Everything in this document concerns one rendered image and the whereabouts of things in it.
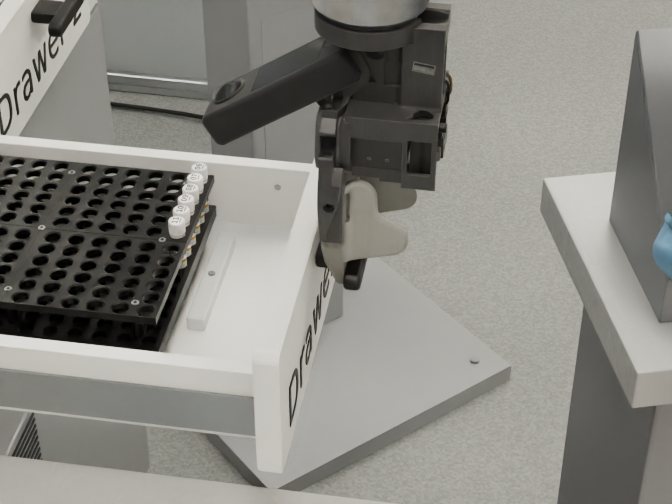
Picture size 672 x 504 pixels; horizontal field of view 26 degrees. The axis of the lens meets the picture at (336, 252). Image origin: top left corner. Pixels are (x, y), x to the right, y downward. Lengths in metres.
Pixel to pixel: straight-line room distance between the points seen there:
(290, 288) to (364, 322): 1.35
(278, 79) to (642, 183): 0.41
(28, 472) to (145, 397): 0.15
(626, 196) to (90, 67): 0.62
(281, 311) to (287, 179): 0.22
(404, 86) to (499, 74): 2.12
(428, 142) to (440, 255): 1.60
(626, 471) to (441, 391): 0.87
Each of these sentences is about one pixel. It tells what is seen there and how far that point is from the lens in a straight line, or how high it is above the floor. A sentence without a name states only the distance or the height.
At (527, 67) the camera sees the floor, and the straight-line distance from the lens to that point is 3.09.
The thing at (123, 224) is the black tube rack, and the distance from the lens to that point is 1.10.
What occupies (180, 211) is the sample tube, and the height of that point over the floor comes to 0.91.
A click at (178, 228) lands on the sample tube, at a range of 1.08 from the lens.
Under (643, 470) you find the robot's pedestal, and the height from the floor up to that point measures 0.60.
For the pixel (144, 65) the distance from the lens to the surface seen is 2.98.
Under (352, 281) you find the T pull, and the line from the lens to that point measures 1.02.
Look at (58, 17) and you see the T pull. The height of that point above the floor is 0.91.
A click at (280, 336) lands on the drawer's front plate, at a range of 0.95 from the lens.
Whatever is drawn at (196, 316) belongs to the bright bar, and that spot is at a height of 0.85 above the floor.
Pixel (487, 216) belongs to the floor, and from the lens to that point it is 2.64.
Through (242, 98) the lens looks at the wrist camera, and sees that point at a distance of 0.96.
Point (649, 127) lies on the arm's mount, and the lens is 1.23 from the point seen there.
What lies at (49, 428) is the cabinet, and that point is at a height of 0.44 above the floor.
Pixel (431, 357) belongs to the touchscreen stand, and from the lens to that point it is 2.28.
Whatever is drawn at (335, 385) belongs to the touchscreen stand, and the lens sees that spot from 2.22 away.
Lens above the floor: 1.55
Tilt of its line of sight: 38 degrees down
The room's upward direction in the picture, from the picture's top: straight up
